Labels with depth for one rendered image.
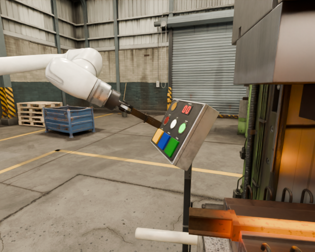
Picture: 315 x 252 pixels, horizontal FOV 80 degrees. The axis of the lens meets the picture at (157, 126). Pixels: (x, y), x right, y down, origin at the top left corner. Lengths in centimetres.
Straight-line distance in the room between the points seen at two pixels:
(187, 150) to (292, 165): 35
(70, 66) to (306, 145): 73
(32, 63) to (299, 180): 96
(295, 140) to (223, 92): 763
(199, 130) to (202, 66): 755
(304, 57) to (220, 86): 792
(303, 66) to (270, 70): 4
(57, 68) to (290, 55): 61
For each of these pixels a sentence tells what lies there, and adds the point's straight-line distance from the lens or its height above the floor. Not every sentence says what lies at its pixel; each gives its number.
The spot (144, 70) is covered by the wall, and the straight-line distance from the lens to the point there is 898.
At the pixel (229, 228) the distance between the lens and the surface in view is 44.
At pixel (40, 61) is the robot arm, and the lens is 87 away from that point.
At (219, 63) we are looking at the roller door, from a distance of 826.
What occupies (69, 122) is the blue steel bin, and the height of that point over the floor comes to 39.
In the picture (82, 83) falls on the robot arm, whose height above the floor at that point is 127.
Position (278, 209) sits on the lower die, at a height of 99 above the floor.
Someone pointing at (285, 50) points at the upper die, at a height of 131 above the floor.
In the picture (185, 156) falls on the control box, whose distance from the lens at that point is 78.
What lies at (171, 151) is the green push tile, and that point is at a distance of 80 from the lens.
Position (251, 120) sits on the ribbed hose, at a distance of 73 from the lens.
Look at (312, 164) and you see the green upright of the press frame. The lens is 67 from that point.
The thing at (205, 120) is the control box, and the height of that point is 113.
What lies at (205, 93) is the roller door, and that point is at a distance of 824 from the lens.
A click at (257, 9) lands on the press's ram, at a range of 39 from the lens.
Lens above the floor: 126
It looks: 12 degrees down
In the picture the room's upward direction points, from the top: straight up
